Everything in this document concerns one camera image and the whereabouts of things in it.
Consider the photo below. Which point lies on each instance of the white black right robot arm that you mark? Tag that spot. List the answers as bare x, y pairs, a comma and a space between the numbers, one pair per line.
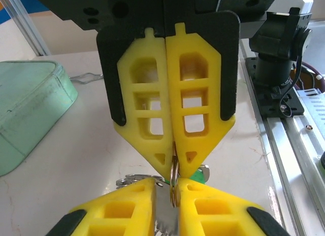
276, 43

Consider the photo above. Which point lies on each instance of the mint green zip pouch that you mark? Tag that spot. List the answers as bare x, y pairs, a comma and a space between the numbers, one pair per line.
30, 99

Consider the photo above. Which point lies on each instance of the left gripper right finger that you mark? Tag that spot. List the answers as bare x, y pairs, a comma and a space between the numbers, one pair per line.
218, 215

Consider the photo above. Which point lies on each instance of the silver toothed key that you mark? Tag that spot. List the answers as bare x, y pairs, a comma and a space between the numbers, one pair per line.
165, 215

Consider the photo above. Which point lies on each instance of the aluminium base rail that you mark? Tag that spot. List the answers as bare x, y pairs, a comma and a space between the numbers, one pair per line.
292, 154

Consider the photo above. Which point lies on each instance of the aluminium right frame post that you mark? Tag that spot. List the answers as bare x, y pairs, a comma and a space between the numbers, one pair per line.
28, 25

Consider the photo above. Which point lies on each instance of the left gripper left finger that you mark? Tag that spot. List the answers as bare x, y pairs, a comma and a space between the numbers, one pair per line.
122, 210

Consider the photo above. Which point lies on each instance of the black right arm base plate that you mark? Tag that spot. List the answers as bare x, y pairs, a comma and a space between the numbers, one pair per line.
274, 104

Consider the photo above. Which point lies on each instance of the silver round head key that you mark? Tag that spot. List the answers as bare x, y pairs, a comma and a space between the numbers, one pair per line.
206, 172

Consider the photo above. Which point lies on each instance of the gold split keyring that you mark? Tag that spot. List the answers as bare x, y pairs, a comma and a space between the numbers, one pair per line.
174, 170

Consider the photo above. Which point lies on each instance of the green key tag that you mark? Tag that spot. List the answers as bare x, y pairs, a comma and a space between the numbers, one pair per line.
199, 176

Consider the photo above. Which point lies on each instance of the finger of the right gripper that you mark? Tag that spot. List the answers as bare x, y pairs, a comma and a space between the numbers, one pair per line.
152, 144
200, 142

